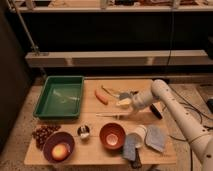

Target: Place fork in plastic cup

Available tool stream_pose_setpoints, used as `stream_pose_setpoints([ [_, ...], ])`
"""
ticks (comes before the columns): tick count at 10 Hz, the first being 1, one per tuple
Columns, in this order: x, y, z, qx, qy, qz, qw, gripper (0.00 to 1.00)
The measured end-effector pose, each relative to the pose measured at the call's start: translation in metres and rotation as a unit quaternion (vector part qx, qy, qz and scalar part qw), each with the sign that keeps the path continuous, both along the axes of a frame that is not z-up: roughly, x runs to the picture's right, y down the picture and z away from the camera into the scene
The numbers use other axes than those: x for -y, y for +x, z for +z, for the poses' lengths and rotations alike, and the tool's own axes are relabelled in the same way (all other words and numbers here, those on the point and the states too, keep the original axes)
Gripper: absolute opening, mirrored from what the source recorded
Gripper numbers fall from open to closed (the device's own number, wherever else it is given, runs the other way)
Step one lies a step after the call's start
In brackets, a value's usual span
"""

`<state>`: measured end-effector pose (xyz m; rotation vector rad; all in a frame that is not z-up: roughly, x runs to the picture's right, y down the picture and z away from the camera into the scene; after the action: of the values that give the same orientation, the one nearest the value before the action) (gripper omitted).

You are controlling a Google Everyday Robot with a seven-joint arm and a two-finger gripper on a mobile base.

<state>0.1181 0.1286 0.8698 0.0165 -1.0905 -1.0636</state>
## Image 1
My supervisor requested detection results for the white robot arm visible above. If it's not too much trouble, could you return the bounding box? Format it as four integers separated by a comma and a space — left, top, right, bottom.
132, 79, 213, 171

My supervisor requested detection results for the small metal cup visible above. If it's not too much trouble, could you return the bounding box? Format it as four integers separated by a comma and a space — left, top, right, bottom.
77, 125, 90, 140

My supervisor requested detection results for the blue round sponge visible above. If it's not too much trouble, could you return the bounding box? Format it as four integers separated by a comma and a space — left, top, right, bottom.
119, 92, 132, 100

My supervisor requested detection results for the orange carrot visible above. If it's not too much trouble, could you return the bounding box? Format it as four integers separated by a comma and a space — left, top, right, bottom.
94, 90, 108, 105

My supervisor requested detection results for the blue cloth right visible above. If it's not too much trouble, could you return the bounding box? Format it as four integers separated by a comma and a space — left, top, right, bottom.
145, 125, 166, 152

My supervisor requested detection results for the blue sponge front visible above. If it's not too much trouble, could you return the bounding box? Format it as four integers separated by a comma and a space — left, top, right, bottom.
123, 134, 136, 161

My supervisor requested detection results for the orange bowl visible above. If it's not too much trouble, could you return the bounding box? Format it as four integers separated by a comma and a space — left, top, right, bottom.
99, 123, 126, 150

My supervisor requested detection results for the wooden shelf beam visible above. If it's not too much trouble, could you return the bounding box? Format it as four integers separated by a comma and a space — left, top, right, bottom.
26, 50, 213, 67

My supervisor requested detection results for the green plastic tray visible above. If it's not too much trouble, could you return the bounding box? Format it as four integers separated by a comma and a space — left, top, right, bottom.
33, 76, 84, 119

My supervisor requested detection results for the purple bowl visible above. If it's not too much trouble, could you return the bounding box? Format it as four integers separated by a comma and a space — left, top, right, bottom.
43, 132, 75, 163

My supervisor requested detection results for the yellow round fruit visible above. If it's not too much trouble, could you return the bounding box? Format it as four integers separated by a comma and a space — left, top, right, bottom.
52, 144, 68, 161

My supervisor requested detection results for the bunch of dark grapes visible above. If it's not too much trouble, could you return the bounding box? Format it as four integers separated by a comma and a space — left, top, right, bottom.
32, 125, 61, 150

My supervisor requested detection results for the metal pole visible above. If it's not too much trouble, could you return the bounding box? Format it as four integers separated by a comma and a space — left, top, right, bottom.
9, 0, 47, 80

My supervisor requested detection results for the black handled knife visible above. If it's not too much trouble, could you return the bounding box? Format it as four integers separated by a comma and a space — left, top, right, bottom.
150, 104, 163, 119

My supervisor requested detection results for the black floor cable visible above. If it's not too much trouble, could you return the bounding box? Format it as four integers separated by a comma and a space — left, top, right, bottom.
168, 84, 213, 171

